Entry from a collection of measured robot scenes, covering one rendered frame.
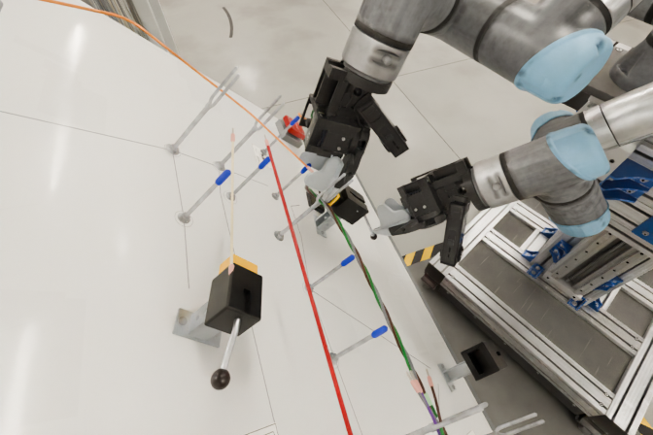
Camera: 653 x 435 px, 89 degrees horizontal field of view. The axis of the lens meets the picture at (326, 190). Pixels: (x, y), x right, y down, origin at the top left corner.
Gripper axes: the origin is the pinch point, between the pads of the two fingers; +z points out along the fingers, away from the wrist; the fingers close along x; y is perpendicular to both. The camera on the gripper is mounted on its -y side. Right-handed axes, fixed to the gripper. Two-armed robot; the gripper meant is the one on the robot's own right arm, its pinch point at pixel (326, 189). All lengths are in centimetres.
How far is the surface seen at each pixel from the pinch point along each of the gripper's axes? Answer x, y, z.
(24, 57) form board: -0.9, 38.5, -10.1
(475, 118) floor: -152, -160, 31
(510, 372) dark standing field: 1, -117, 80
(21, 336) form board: 27.0, 28.5, -5.4
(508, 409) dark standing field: 13, -111, 85
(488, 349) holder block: 21.6, -28.7, 10.2
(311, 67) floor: -238, -55, 59
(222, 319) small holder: 25.9, 16.3, -5.8
